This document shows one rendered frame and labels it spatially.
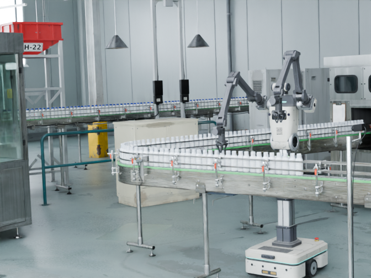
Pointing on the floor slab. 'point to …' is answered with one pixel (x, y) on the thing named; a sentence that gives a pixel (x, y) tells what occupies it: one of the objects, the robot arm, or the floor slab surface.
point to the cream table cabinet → (151, 194)
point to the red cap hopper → (44, 38)
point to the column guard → (98, 141)
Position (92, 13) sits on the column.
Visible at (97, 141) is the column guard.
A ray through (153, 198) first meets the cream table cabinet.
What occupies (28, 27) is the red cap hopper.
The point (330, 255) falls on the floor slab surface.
